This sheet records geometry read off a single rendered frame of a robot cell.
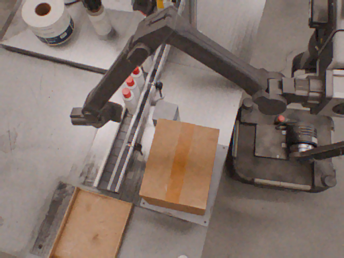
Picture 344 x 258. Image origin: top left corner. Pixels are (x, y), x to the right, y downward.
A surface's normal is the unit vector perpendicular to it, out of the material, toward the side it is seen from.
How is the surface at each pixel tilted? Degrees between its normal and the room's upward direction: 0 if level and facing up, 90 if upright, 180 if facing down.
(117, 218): 0
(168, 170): 0
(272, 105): 75
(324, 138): 0
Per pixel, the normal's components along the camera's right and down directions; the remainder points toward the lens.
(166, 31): -0.15, 0.82
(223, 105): -0.06, -0.34
